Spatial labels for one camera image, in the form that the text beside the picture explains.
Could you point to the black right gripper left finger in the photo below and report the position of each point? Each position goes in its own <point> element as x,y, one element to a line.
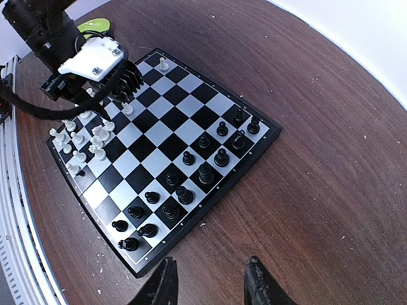
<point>161,287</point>

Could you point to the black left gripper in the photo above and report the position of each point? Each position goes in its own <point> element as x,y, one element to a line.
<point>70,86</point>

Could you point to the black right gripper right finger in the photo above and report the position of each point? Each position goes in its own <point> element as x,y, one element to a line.
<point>260,287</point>

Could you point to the black white chessboard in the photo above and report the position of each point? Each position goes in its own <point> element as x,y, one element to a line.
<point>180,129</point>

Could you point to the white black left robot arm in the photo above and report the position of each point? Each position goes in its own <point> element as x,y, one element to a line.
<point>54,38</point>

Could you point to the white pawn piece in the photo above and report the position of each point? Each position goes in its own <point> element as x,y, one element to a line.
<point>163,65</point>

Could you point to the black rook piece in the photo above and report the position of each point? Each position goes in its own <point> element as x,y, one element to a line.
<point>129,244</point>

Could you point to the green plate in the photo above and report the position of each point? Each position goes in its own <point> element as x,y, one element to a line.
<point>96,24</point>

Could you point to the white rook piece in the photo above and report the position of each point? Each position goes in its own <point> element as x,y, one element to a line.
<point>99,153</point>
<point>59,137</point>

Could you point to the black queen piece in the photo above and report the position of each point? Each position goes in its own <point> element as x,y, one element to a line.
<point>184,196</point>

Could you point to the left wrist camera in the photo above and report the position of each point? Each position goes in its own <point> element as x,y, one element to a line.
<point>95,60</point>

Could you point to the aluminium front rail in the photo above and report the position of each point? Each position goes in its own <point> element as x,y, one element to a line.
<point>24,265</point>

